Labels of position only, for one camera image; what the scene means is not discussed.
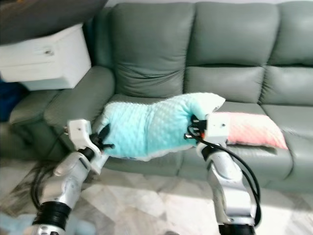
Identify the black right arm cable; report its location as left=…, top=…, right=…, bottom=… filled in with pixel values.
left=193, top=137, right=263, bottom=227

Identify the white box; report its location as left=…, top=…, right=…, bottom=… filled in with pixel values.
left=0, top=23, right=93, bottom=92

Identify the teal dotted pillow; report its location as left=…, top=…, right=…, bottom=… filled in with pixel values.
left=100, top=93, right=226, bottom=162

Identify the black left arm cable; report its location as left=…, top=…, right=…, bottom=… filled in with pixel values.
left=29, top=168, right=50, bottom=212

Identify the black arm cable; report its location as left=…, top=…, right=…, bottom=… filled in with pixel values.
left=29, top=168, right=50, bottom=212
left=193, top=137, right=263, bottom=227

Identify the pink pillow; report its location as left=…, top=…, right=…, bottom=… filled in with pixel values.
left=218, top=112, right=290, bottom=150

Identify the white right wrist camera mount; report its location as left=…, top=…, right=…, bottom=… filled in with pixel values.
left=206, top=115, right=231, bottom=146

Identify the dark grey cushion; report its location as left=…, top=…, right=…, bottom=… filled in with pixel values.
left=0, top=0, right=110, bottom=45

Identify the blue bag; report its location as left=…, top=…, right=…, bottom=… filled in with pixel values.
left=0, top=81, right=26, bottom=122

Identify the green leather sofa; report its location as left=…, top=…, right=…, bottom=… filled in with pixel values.
left=7, top=0, right=313, bottom=195

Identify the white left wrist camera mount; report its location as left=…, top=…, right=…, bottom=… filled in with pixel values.
left=67, top=119, right=101, bottom=172

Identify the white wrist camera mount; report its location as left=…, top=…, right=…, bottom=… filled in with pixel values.
left=67, top=119, right=101, bottom=172
left=206, top=115, right=231, bottom=146

